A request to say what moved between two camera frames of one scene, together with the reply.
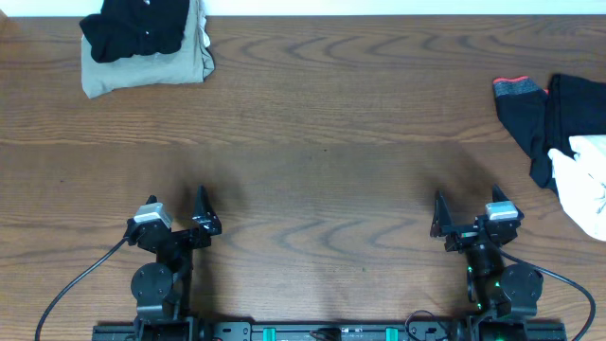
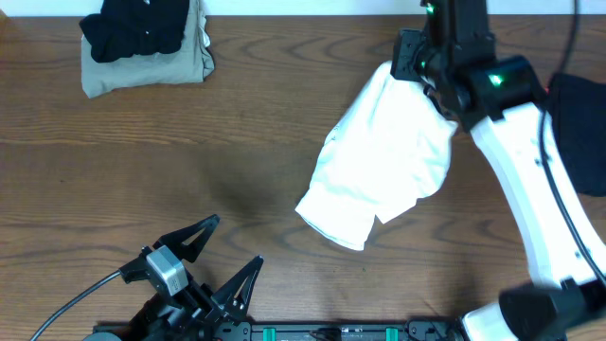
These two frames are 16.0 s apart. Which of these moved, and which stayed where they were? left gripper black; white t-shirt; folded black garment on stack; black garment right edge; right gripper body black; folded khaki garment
Moved: right gripper body black; left gripper black; white t-shirt
Stayed: black garment right edge; folded khaki garment; folded black garment on stack
